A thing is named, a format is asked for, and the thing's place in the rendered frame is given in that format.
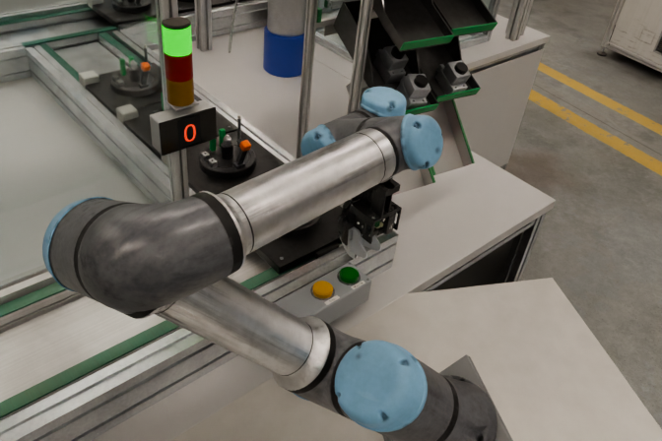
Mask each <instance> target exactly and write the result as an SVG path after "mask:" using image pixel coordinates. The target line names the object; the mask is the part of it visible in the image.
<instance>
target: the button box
mask: <svg viewBox="0 0 662 441"><path fill-rule="evenodd" d="M345 267H352V268H355V269H356V270H358V272H359V279H358V280H357V281H356V282H355V283H344V282H343V281H341V280H340V278H339V274H340V270H341V269H343V268H345ZM320 281H326V282H329V283H331V284H332V286H333V293H332V295H331V296H330V297H327V298H319V297H317V296H315V295H314V293H313V291H312V290H313V285H314V284H315V283H317V282H320ZM370 287H371V279H370V278H369V277H368V276H366V275H365V274H364V273H363V272H362V271H360V270H359V269H358V268H357V267H356V266H354V265H353V264H352V263H351V262H349V263H347V264H345V265H343V266H341V267H340V268H338V269H336V270H334V271H332V272H330V273H328V274H327V275H325V276H323V277H321V278H319V279H317V280H315V281H314V282H312V283H309V284H307V285H305V286H303V287H302V288H300V289H298V290H296V291H294V292H292V293H290V294H289V295H287V296H285V297H283V298H281V299H279V300H278V301H276V302H274V304H276V305H277V306H279V307H281V308H283V309H284V310H286V311H288V312H289V313H291V314H293V315H295V316H296V317H298V318H301V317H305V316H313V317H317V318H319V319H321V320H322V321H324V322H326V323H327V324H329V323H331V322H333V321H334V320H336V319H338V318H339V317H341V316H343V315H344V314H346V313H348V312H349V311H351V310H353V309H354V308H356V307H358V306H359V305H361V304H363V303H364V302H366V301H368V298H369V292H370Z"/></svg>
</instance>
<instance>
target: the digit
mask: <svg viewBox="0 0 662 441"><path fill-rule="evenodd" d="M177 126H178V141H179V148H183V147H186V146H189V145H192V144H195V143H198V142H201V129H200V115H197V116H194V117H190V118H187V119H184V120H180V121H177Z"/></svg>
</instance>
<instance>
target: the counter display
mask: <svg viewBox="0 0 662 441"><path fill-rule="evenodd" d="M197 115H200V129H201V142H198V143H195V144H192V145H189V146H186V147H183V148H179V141H178V126H177V121H180V120H184V119H187V118H190V117H194V116H197ZM159 128H160V140H161V151H162V156H165V155H168V154H171V153H174V152H177V151H180V150H183V149H186V148H189V147H192V146H195V145H198V144H202V143H205V142H208V141H211V140H214V139H217V125H216V107H212V108H208V109H205V110H201V111H198V112H195V113H191V114H188V115H184V116H181V117H178V118H174V119H171V120H168V121H165V122H162V123H159Z"/></svg>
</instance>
